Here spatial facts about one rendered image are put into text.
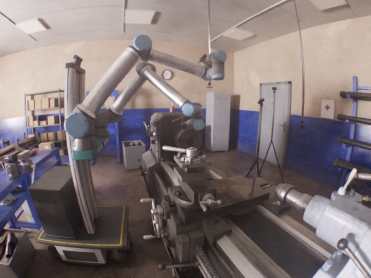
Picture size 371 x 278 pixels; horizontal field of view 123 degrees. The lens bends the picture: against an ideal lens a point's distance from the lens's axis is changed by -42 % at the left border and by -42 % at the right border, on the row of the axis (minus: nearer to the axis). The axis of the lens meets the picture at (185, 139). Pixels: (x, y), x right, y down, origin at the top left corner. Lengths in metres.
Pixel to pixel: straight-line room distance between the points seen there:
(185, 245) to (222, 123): 4.67
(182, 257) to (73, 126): 0.91
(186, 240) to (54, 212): 1.13
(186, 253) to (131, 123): 4.41
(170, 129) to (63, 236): 1.51
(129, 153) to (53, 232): 2.57
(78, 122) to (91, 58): 4.39
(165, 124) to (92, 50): 4.05
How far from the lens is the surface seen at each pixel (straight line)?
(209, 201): 0.79
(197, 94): 5.48
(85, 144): 1.19
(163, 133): 1.77
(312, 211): 0.66
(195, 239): 0.91
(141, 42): 1.06
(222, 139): 5.41
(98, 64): 5.22
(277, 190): 0.76
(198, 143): 1.69
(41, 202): 1.63
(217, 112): 5.20
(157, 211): 0.96
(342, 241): 0.54
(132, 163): 3.85
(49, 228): 1.77
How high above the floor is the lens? 1.43
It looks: 11 degrees down
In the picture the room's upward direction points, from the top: 1 degrees clockwise
